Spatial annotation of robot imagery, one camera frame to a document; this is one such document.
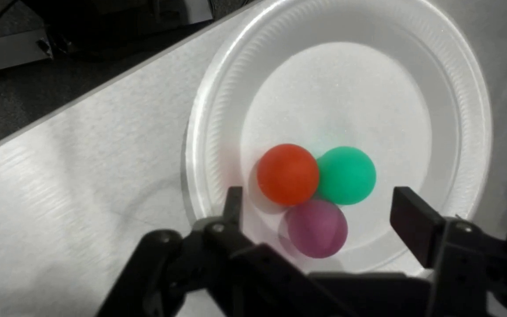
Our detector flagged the purple ball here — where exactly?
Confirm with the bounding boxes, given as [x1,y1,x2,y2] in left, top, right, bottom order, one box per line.
[281,197,350,261]

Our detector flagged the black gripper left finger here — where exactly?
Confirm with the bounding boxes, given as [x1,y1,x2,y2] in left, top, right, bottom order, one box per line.
[94,185,337,317]

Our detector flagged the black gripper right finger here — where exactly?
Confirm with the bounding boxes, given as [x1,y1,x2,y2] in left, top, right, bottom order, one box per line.
[388,185,507,317]

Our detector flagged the green ball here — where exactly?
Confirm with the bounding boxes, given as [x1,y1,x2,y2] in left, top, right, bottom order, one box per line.
[314,144,378,206]

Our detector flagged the white foam plate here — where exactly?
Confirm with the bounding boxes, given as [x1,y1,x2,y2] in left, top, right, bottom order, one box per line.
[182,0,494,278]

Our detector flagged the red ball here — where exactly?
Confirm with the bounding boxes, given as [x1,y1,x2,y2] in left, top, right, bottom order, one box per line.
[255,143,322,208]

